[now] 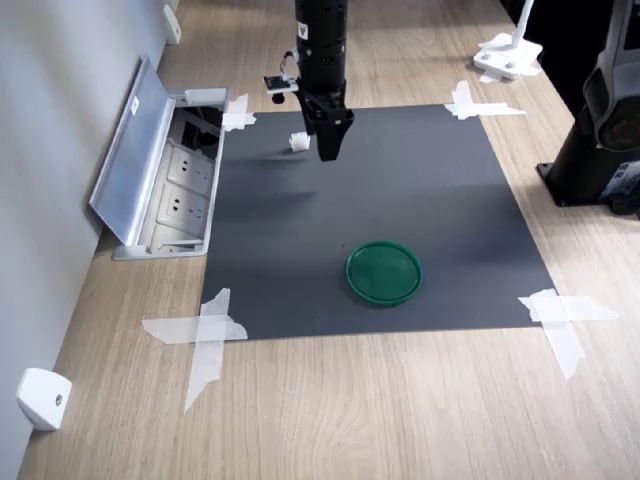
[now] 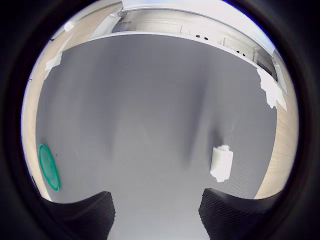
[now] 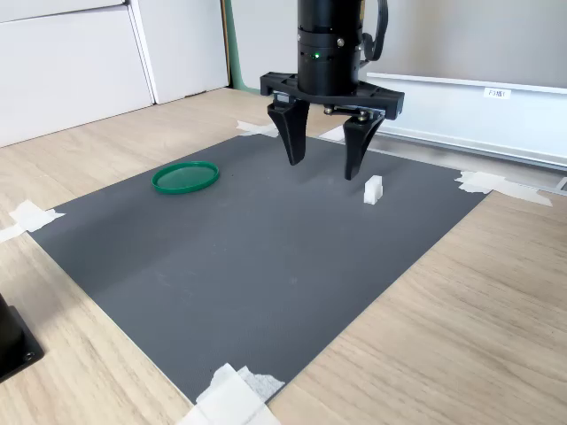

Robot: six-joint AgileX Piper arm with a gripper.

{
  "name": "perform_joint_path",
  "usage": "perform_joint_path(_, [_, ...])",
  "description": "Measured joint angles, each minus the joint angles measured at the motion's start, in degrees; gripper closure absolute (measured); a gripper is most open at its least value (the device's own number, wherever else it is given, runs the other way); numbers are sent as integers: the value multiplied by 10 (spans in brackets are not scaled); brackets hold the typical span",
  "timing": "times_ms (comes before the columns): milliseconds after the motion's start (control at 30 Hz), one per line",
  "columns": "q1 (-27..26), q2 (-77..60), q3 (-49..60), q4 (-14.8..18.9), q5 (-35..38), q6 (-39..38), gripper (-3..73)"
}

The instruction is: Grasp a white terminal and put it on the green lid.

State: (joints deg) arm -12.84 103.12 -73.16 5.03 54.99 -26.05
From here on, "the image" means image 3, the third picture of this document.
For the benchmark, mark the white masking tape cross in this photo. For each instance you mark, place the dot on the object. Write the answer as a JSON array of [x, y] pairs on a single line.
[[254, 128], [230, 398], [487, 182], [31, 217]]

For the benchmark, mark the dark grey mat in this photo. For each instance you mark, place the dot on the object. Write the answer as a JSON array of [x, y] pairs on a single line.
[[266, 265]]

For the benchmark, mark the small white plastic terminal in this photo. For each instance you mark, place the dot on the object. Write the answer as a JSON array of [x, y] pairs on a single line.
[[373, 191]]

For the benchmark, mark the green partition edge strip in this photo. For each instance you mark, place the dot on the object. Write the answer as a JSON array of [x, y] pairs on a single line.
[[235, 53]]

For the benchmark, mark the round green lid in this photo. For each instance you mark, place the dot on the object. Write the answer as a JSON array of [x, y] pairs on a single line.
[[186, 178]]

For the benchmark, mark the small white label sticker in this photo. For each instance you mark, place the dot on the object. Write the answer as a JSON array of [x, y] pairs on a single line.
[[496, 93]]

